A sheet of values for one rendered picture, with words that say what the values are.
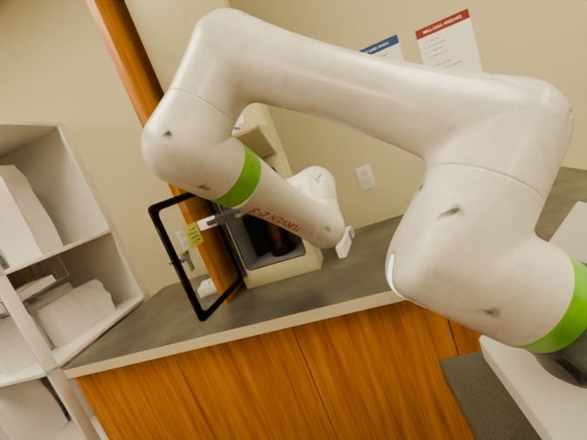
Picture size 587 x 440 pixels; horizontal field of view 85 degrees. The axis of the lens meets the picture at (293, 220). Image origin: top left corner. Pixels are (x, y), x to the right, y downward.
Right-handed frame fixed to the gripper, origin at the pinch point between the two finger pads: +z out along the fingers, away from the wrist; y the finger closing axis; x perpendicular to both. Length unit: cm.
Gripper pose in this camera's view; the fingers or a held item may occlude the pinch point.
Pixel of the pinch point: (209, 223)
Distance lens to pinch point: 101.2
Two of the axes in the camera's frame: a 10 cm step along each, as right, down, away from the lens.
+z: -9.2, 2.9, 2.7
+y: -1.9, 2.6, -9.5
